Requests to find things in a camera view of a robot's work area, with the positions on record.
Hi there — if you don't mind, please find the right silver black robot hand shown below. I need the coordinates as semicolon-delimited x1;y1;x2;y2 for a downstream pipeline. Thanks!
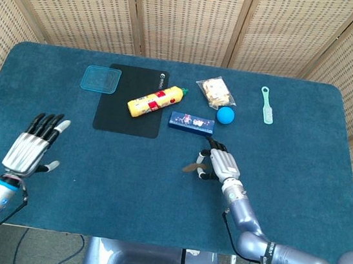
194;134;247;187

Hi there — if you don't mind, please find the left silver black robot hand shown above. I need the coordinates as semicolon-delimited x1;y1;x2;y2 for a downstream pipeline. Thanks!
0;106;73;183

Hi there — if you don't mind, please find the blue ball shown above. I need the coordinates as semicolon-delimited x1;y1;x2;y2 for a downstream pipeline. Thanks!
215;105;237;127

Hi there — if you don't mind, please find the dark blue printed box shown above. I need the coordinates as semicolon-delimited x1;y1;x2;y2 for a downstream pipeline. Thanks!
166;110;216;140

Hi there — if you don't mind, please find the mint green brush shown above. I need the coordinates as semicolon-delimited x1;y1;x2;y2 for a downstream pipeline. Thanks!
256;85;279;126

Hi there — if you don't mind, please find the clear bag of snacks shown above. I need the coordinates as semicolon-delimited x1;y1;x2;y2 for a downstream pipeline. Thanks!
192;73;240;112

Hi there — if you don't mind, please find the yellow bottle with green cap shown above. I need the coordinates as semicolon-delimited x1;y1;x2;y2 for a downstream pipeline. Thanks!
125;80;189;125

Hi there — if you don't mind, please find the black mouse pad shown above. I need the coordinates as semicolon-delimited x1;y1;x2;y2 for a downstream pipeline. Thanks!
91;61;171;140

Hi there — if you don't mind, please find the blue felt table cloth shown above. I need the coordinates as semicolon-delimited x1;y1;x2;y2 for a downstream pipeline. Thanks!
0;37;353;264

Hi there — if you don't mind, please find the teal transparent plastic lid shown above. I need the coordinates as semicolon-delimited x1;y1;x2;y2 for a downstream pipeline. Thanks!
79;63;123;96

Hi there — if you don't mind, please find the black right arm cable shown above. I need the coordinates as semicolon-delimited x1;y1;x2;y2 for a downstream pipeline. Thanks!
214;208;347;264

